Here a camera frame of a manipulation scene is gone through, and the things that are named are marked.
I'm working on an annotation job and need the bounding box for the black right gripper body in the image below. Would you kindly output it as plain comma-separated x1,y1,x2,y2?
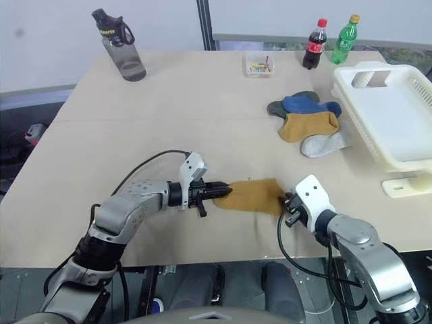
282,190,307,228

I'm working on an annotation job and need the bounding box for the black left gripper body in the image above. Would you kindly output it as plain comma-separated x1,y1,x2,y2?
187,180,212,218

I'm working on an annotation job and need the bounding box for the mustard yellow sock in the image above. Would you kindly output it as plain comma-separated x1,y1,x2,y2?
277,111,340,144
213,177,288,217

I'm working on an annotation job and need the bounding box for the light grey sock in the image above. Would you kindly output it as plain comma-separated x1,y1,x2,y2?
300,132,354,159

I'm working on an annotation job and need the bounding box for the dark green sock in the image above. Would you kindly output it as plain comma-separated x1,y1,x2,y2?
267,90,320,119

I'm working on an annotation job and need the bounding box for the blue sock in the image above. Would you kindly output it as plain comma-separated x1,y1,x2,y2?
282,94,344,119

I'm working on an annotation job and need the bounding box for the white plastic basket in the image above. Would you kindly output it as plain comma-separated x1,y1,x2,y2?
330,61,432,173

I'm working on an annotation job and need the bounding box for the grey robot torso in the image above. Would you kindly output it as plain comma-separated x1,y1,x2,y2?
133,304,306,324

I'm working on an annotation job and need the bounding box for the clear box with coloured pins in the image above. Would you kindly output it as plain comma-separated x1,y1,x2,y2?
244,51,275,80

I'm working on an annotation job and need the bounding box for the cola bottle with red cap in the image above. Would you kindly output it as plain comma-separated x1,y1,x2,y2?
302,18,329,71

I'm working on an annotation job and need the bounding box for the grey sports water bottle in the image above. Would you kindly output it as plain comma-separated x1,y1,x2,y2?
91,7,147,82

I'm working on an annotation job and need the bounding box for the green soda bottle yellow cap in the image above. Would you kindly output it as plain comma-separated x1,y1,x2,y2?
329,13,361,65

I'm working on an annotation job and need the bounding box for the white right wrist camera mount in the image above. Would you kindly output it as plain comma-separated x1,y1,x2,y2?
291,174,339,234

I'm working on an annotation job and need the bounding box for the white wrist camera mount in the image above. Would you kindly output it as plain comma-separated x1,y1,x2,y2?
291,174,339,234
178,152,208,211

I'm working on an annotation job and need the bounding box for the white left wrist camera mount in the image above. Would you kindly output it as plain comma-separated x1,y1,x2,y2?
178,152,208,211

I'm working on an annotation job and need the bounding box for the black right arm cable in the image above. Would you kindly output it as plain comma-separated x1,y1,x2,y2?
277,213,369,290

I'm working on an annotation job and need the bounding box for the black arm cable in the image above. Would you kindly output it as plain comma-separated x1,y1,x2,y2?
108,149,190,200
277,213,369,290

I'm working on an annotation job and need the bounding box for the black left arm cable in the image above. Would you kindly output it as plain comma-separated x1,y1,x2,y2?
108,149,190,200

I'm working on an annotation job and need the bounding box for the white plastic bracket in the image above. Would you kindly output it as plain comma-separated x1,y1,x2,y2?
381,167,432,198

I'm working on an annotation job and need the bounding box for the grey partition rail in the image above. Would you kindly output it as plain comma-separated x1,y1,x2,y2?
212,32,432,52

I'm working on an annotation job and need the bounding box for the black vertical post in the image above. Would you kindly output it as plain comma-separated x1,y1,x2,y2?
196,0,216,52

